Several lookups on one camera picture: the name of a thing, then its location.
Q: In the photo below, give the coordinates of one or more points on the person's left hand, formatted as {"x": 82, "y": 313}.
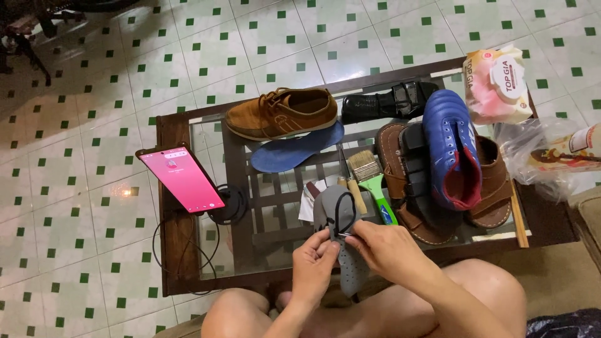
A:
{"x": 310, "y": 272}

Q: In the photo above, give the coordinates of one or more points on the person's right hand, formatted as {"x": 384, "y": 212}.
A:
{"x": 389, "y": 256}

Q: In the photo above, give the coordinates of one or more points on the grey perforated insole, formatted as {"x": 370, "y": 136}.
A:
{"x": 352, "y": 270}

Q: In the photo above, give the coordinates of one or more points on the black shoelace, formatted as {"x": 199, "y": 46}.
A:
{"x": 353, "y": 205}

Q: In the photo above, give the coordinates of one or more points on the white paper piece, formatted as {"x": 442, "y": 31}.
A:
{"x": 307, "y": 206}

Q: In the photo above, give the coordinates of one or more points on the small maroon object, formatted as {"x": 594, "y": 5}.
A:
{"x": 313, "y": 190}

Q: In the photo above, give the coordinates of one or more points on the person's left leg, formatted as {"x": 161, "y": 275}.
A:
{"x": 234, "y": 314}

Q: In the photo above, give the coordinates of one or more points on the person's leg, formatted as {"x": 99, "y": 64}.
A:
{"x": 488, "y": 291}
{"x": 234, "y": 314}

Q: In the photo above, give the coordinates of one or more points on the black round phone stand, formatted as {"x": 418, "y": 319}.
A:
{"x": 234, "y": 206}

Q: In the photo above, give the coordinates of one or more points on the brown leather sandal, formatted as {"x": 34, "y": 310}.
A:
{"x": 389, "y": 155}
{"x": 495, "y": 187}

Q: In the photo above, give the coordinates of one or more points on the person's right leg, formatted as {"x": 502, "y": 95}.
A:
{"x": 488, "y": 291}

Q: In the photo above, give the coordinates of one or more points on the blue insole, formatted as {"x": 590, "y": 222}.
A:
{"x": 291, "y": 152}

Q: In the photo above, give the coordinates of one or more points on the blue football boot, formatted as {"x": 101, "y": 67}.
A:
{"x": 446, "y": 141}

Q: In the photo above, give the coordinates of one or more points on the wooden glass-top coffee table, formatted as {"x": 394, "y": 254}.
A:
{"x": 171, "y": 234}

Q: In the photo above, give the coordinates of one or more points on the black leather shoe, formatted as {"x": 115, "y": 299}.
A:
{"x": 366, "y": 108}

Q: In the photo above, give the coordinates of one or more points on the smartphone with dark case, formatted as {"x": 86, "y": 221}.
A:
{"x": 181, "y": 178}

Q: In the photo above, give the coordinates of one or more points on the brown suede lace-up shoe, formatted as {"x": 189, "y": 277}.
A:
{"x": 291, "y": 112}

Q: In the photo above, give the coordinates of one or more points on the clear plastic bag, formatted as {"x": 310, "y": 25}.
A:
{"x": 521, "y": 145}

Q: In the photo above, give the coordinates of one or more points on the dark patterned cloth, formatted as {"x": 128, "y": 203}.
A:
{"x": 563, "y": 326}

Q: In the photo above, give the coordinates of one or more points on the pink wet wipes packet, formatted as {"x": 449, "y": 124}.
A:
{"x": 497, "y": 89}

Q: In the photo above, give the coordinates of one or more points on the cream and brown packet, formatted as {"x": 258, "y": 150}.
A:
{"x": 573, "y": 150}

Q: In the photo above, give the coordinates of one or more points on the dark furniture frame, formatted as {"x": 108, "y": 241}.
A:
{"x": 28, "y": 33}

